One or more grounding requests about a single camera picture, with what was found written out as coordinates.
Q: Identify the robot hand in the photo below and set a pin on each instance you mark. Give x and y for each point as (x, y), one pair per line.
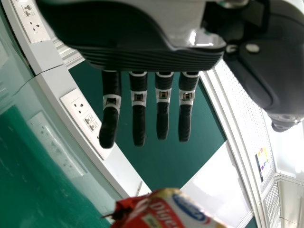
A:
(133, 35)

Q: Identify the paper with coloured squares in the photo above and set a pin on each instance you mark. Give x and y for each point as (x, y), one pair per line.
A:
(263, 164)

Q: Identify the red biscuit packet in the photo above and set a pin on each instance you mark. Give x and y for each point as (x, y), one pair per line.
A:
(164, 213)

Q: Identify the white socket strip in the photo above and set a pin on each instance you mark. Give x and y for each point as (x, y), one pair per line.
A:
(35, 26)
(78, 107)

